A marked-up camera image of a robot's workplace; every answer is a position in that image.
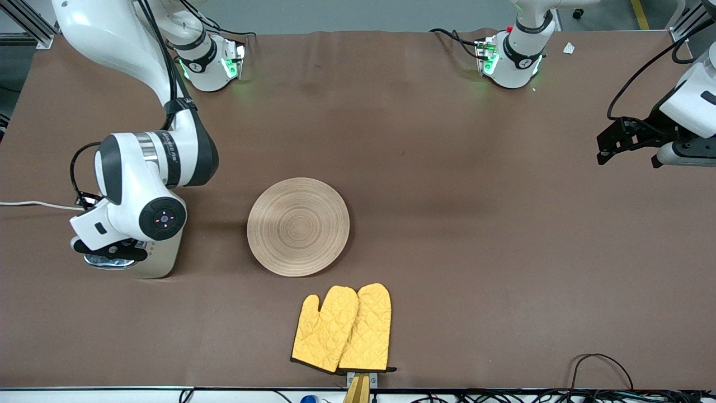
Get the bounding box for round wooden plate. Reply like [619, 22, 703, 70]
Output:
[247, 177, 351, 278]

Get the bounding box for arm base connector plate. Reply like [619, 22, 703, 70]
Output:
[475, 36, 498, 76]
[221, 36, 248, 80]

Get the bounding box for beige chrome two-slot toaster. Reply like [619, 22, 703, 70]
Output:
[84, 201, 187, 279]

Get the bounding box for brown table cover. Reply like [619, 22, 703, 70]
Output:
[0, 29, 716, 391]

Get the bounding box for yellow quilted oven mitt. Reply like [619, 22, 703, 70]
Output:
[291, 286, 360, 374]
[338, 283, 398, 374]

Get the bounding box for white toaster power cord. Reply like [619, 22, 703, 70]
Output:
[0, 200, 84, 212]

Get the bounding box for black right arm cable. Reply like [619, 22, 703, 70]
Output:
[70, 0, 182, 209]

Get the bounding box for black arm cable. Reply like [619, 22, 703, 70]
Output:
[607, 20, 716, 121]
[70, 0, 182, 209]

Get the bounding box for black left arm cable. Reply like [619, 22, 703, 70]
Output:
[607, 20, 716, 121]

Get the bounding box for aluminium frame profile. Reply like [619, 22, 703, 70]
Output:
[670, 0, 716, 43]
[0, 0, 62, 50]

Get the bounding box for white table edge rail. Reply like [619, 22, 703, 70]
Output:
[0, 388, 716, 403]

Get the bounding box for black base cable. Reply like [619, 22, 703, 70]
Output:
[430, 28, 482, 59]
[185, 0, 258, 43]

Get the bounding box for black looped cable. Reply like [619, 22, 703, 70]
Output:
[571, 354, 635, 392]

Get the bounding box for black cable bundle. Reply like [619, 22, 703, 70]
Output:
[414, 389, 716, 403]

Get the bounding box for small metal bracket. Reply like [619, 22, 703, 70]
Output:
[346, 371, 378, 390]

